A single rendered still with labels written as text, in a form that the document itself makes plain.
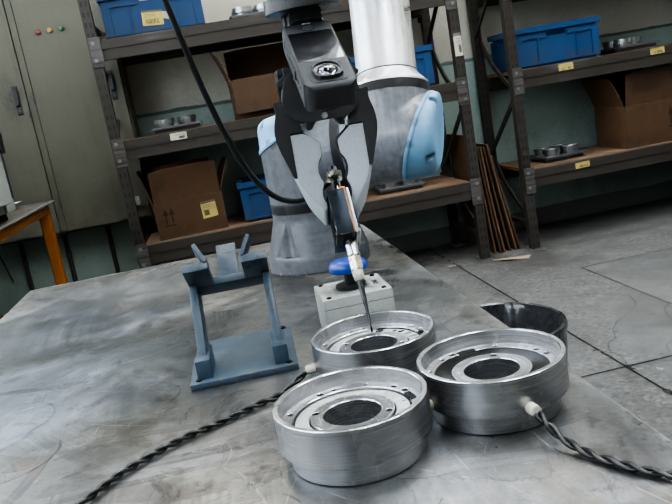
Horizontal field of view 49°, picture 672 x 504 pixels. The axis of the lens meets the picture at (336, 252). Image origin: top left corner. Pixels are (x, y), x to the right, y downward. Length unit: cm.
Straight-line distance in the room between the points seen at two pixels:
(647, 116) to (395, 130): 378
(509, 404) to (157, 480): 25
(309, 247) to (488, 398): 58
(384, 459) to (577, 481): 11
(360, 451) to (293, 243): 63
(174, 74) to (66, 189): 91
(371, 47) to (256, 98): 296
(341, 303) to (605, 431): 31
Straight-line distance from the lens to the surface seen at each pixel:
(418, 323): 66
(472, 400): 51
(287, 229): 106
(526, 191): 433
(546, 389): 52
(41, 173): 440
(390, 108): 101
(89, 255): 466
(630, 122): 467
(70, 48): 437
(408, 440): 48
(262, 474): 52
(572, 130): 507
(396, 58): 105
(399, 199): 408
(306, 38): 68
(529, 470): 48
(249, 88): 401
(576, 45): 454
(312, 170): 70
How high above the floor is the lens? 104
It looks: 12 degrees down
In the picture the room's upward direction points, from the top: 10 degrees counter-clockwise
